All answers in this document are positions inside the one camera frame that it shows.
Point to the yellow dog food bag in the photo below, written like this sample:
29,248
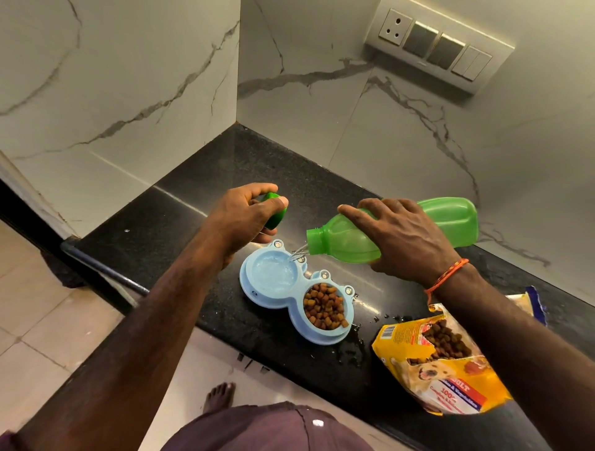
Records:
460,385

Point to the brown kibble in bag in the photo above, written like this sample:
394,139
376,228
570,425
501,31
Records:
444,341

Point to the person's right forearm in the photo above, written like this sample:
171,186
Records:
520,353

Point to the white wall switch panel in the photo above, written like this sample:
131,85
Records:
437,46

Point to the green bottle cap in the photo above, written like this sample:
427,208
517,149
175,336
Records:
275,218

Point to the brown kibble in bowl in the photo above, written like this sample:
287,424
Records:
325,306

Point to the light blue double pet bowl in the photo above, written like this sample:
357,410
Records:
260,297

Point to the person's right middle finger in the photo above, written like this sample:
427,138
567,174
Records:
375,205

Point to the water in bowl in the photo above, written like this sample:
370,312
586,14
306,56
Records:
274,274

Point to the green plastic bottle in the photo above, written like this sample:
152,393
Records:
446,218

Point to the person's right hand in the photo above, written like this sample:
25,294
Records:
409,241

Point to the person's maroon garment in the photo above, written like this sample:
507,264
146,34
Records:
265,430

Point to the person's left thumb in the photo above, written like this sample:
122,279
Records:
272,208

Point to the orange thread wristband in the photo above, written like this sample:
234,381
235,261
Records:
446,275

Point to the person's left forearm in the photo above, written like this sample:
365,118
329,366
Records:
139,344

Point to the person's left hand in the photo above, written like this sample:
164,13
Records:
234,218

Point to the grey metal rail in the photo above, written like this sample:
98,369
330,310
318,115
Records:
102,268

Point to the person's bare foot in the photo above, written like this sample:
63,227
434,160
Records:
219,397

